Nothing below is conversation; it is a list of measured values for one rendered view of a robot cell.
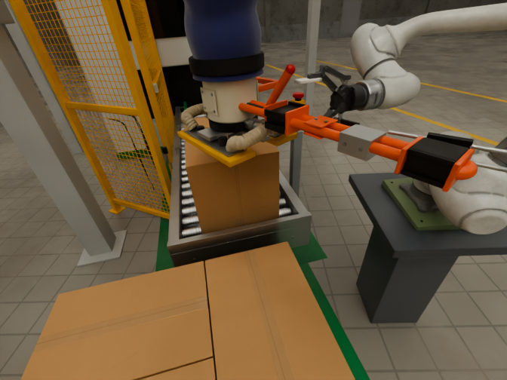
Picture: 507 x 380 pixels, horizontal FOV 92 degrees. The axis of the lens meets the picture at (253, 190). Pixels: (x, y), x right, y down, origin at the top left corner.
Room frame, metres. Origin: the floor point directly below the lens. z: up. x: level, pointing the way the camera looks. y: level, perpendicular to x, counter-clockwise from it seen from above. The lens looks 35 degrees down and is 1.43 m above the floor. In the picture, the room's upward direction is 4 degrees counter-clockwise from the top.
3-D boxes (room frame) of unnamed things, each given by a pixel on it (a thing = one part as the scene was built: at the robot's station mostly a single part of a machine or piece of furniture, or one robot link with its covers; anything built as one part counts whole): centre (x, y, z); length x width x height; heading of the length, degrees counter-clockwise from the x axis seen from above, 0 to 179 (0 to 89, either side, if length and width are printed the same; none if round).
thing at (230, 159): (0.78, 0.13, 1.10); 0.34 x 0.10 x 0.05; 38
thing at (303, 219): (0.86, 0.07, 0.58); 0.70 x 0.03 x 0.06; 102
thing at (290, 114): (0.64, -0.10, 1.21); 0.10 x 0.08 x 0.06; 128
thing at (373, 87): (0.78, -0.37, 1.21); 0.09 x 0.06 x 0.09; 17
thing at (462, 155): (0.36, -0.31, 1.21); 0.08 x 0.07 x 0.05; 38
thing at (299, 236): (0.86, 0.07, 0.48); 0.70 x 0.03 x 0.15; 102
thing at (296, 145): (1.52, -0.31, 0.50); 0.07 x 0.07 x 1.00; 12
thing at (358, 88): (0.75, -0.30, 1.21); 0.09 x 0.07 x 0.08; 107
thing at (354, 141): (0.47, -0.23, 1.20); 0.07 x 0.07 x 0.04; 38
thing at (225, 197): (1.21, 0.13, 0.75); 0.60 x 0.40 x 0.40; 11
